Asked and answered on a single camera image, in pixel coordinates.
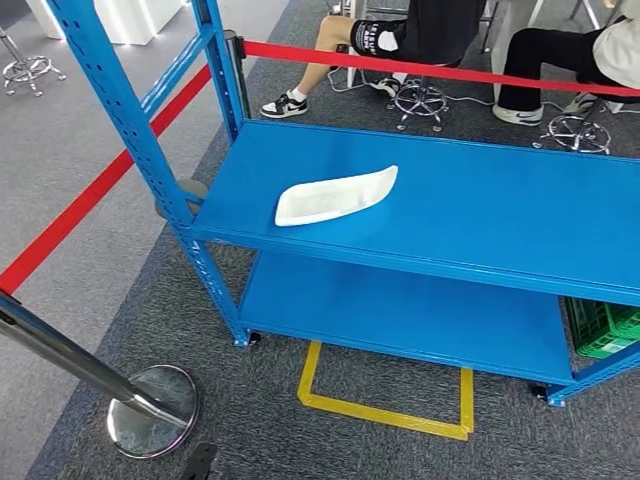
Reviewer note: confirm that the red barrier belt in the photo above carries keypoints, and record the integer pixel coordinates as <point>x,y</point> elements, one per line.
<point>75,205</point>
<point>400,66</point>

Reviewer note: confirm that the blue metal shelf rack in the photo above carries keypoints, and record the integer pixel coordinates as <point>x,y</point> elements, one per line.
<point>450,199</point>

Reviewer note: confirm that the white display plinth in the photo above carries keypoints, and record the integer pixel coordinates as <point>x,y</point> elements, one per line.
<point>130,20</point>

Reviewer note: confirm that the grey metal bracket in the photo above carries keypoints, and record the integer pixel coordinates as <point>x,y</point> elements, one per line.
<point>200,462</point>

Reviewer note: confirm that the person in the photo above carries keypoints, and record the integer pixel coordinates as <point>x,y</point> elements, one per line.
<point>540,53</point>
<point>435,26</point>

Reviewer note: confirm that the white curved plastic car part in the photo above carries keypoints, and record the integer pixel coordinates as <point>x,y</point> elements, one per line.
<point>330,199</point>

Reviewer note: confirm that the green plastic crate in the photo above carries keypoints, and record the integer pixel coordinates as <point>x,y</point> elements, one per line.
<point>600,329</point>

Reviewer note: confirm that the white desk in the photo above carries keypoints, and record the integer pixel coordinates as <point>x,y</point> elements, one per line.
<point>352,75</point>
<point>505,26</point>

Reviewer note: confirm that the black stool with chrome base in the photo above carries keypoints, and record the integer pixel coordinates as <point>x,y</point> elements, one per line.
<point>420,99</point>
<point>575,134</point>

